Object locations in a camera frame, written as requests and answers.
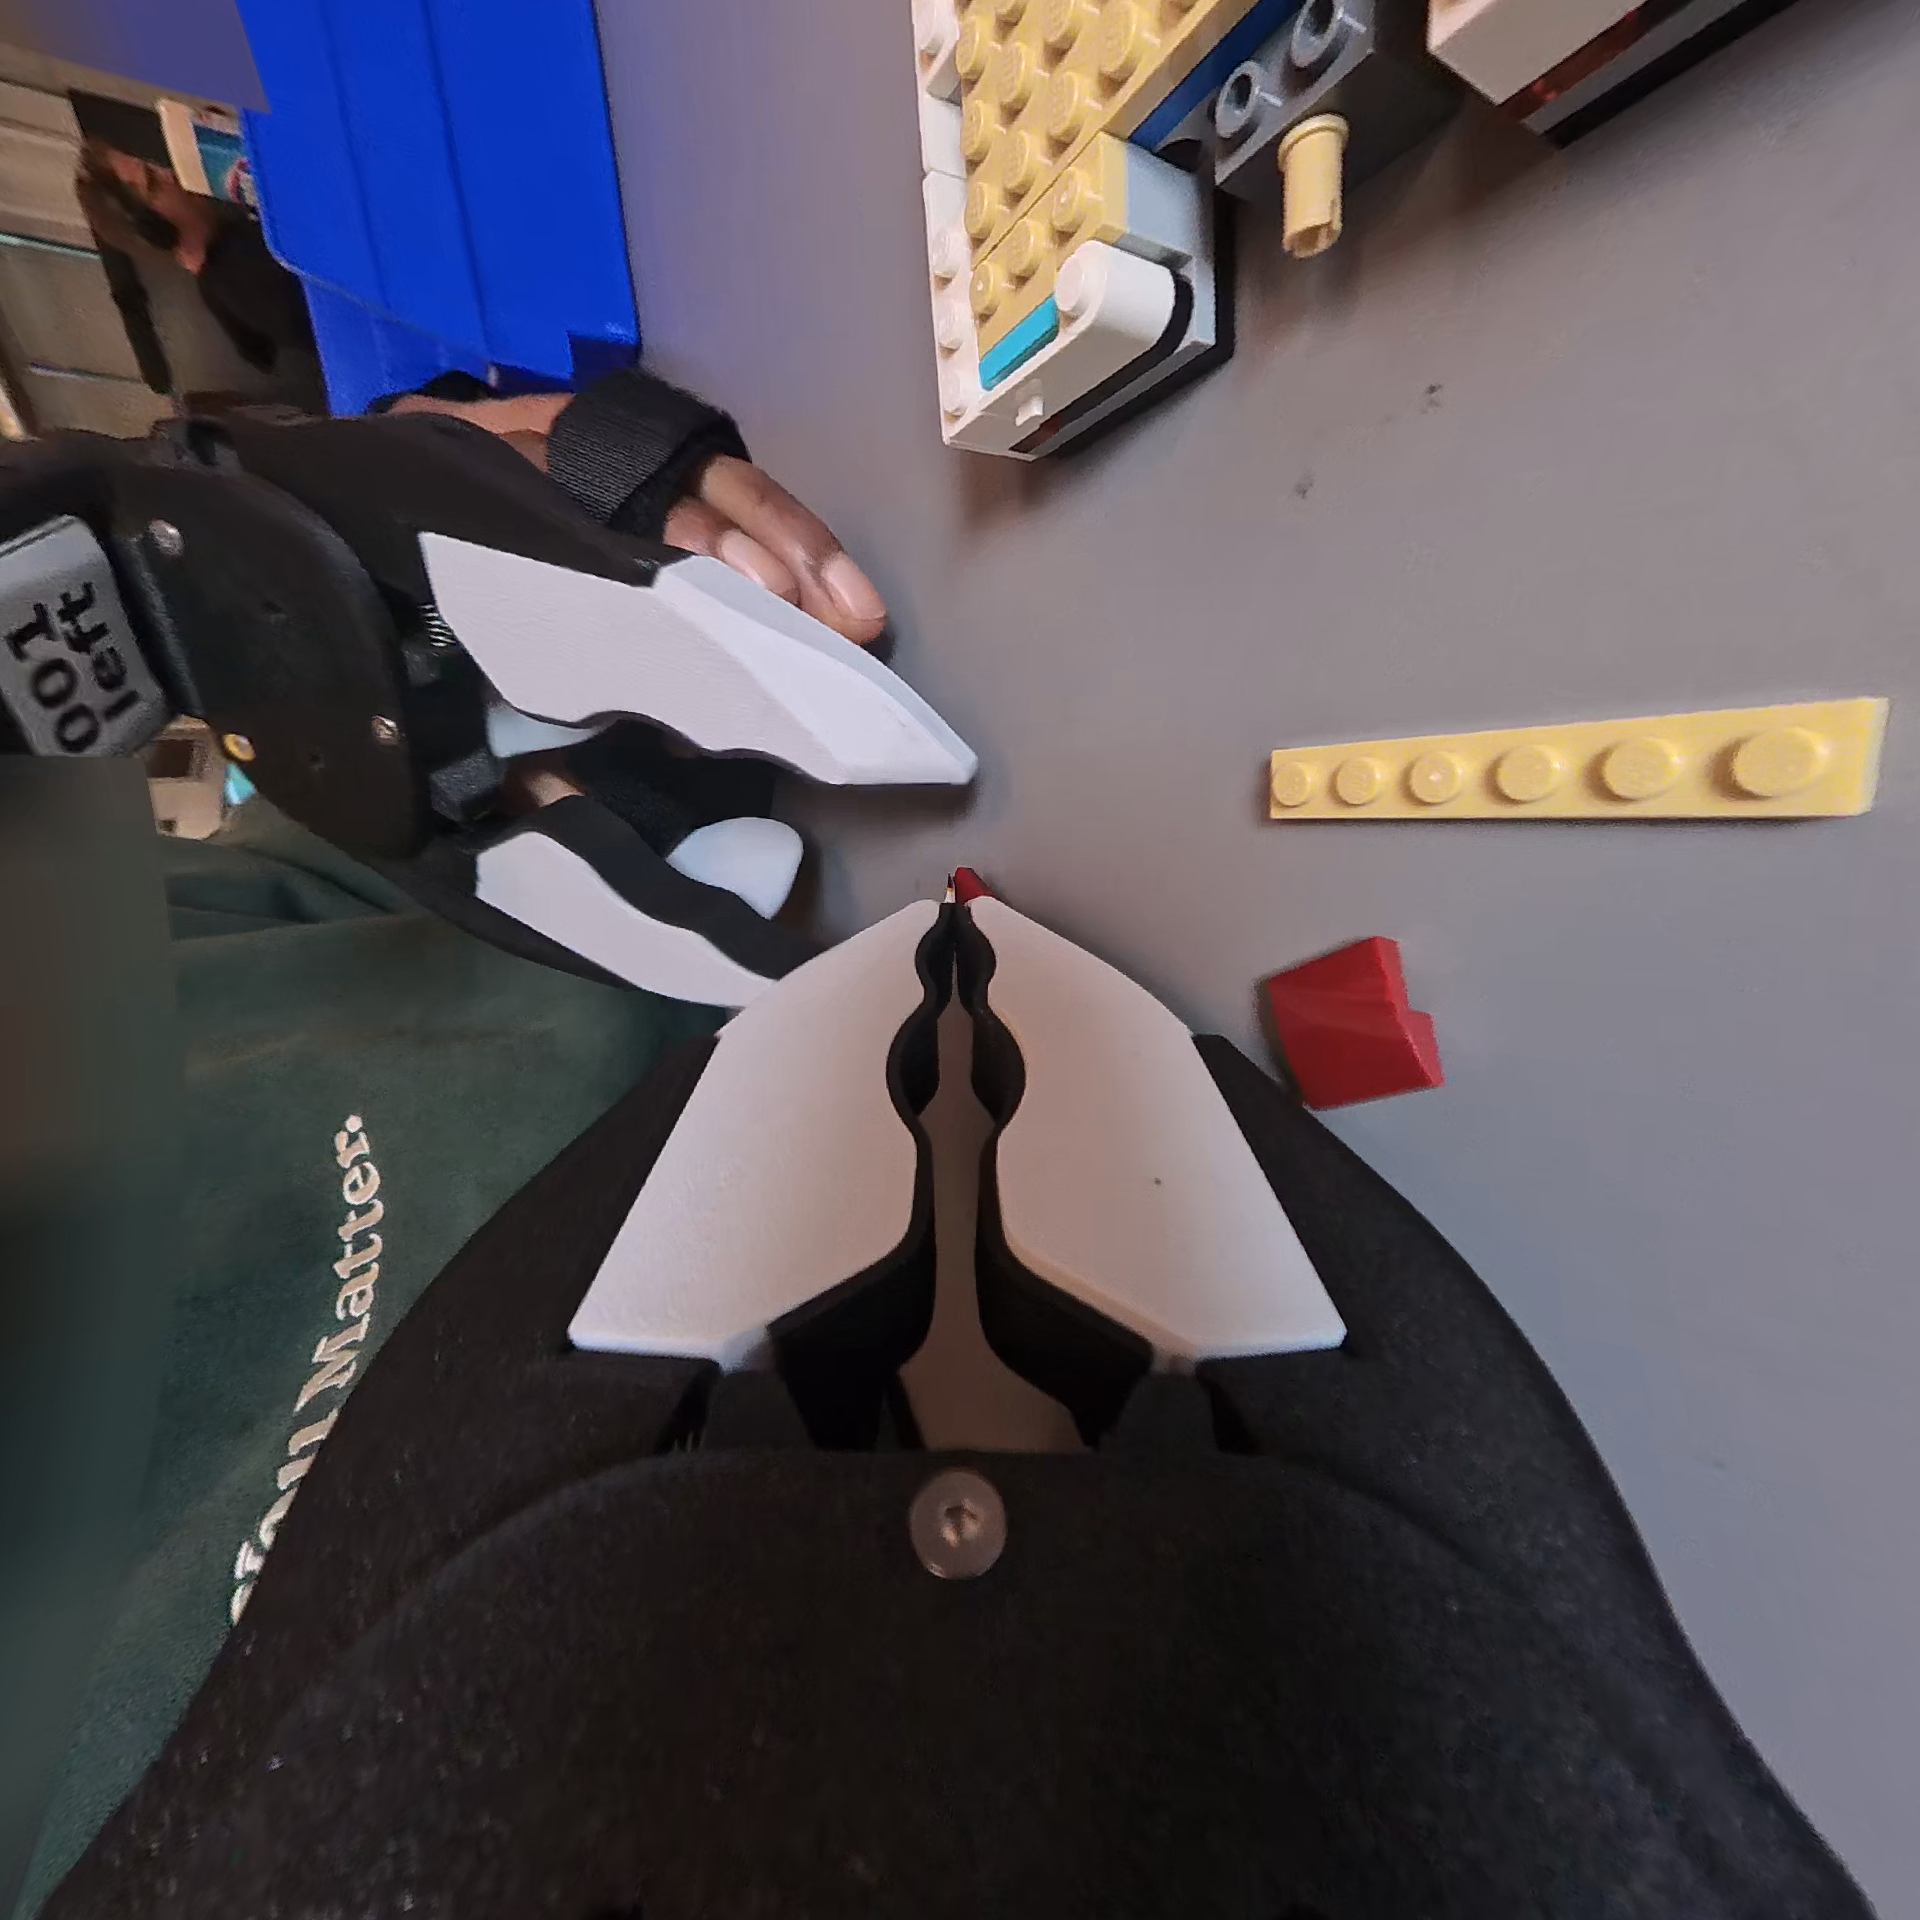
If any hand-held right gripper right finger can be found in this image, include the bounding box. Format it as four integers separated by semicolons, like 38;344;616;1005
964;900;1350;1373

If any blue storage bin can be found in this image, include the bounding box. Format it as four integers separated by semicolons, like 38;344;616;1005
240;0;643;419

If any person's left hand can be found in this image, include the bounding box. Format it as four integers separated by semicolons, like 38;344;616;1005
367;367;894;650

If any tan long brick plate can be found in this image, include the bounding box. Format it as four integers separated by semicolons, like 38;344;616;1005
1267;695;1893;824

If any grey desk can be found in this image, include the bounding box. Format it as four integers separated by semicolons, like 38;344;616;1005
592;0;1920;1920

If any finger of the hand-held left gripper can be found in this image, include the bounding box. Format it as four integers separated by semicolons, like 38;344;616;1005
475;793;829;1009
416;532;980;789

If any red toy brick truck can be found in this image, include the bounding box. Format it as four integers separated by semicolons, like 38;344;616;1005
906;0;1802;460

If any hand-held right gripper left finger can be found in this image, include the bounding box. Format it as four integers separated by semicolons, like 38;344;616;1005
567;896;963;1370

